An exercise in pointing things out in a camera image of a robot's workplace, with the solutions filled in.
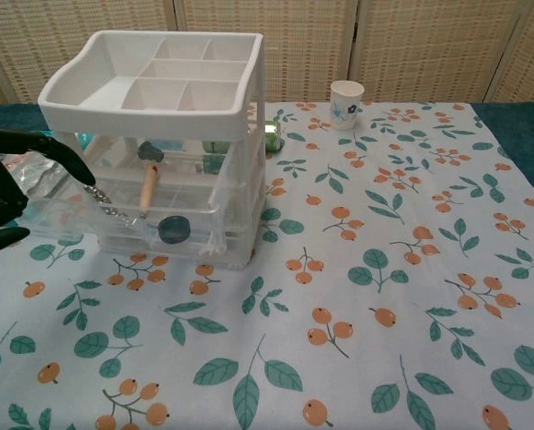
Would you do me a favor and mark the clear drawer with hammer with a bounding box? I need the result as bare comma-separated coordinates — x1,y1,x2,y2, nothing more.
22,147,232,265

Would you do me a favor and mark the white plastic drawer organizer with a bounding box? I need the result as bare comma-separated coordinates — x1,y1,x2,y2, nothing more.
38,30,268,270

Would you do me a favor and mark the clear plastic storage container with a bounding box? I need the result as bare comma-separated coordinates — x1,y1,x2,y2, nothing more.
97,223,253,270

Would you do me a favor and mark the dark round cap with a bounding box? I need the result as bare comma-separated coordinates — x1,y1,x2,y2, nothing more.
157,215,192,245

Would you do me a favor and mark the green drink can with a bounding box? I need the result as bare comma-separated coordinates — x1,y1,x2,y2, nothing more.
264,119,286,154

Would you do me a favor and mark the fruit leaf print tablecloth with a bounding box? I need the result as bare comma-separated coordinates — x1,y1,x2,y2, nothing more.
0,101,534,430

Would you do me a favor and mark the flower print paper cup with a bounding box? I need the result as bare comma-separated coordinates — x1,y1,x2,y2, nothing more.
330,80,366,131

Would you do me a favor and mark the bamboo folding screen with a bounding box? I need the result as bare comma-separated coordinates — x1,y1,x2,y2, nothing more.
0,0,534,108

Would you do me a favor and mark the metal chain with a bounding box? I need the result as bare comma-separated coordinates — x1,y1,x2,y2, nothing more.
82,181,147,229

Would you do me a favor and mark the small wooden handle hammer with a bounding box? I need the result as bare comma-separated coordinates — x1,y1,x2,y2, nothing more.
136,141,166,221

